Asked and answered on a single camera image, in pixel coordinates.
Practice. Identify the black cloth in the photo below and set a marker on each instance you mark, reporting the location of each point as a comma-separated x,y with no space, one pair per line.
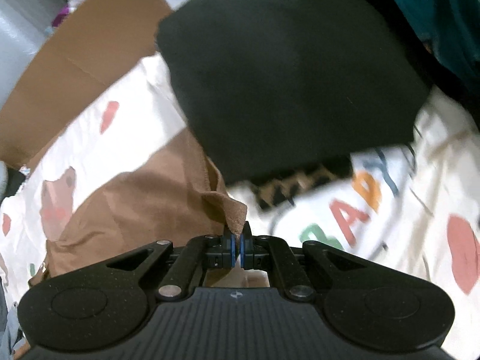
17,182

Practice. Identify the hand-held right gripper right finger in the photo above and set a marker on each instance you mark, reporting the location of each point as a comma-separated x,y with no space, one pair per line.
243,249

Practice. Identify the brown printed t-shirt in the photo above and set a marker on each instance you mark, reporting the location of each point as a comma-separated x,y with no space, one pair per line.
150,195

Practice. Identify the teal cartoon print cloth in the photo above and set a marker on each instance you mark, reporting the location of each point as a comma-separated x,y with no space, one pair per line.
442,7

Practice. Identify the silver wrapped panel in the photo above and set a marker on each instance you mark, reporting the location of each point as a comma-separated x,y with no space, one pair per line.
18,18

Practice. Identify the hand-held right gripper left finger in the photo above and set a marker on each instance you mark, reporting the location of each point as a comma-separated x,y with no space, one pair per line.
233,249

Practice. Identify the folded black garment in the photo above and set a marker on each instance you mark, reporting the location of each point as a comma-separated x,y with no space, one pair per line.
292,75

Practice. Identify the leopard print cloth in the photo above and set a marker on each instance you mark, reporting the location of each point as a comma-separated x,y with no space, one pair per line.
285,187

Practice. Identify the bear print blanket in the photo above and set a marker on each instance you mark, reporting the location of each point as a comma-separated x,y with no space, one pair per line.
412,180

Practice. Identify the flattened cardboard box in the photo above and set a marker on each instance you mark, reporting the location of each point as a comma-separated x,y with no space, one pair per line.
75,63

